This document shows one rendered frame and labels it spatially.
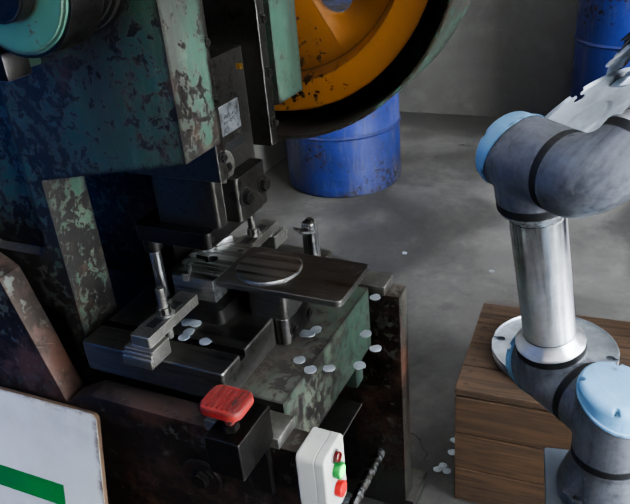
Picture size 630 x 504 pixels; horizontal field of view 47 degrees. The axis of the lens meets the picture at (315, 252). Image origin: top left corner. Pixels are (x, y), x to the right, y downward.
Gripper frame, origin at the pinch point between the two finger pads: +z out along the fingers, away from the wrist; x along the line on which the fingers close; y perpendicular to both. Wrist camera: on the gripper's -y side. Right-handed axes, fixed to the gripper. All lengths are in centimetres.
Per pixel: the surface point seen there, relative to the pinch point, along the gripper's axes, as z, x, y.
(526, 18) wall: 155, -92, -239
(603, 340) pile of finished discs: 49, 46, -14
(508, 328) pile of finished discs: 63, 32, -3
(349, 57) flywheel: 26, -33, 27
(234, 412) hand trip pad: 25, 15, 87
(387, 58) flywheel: 20.6, -27.6, 24.3
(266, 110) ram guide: 25, -27, 53
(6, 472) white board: 91, 0, 108
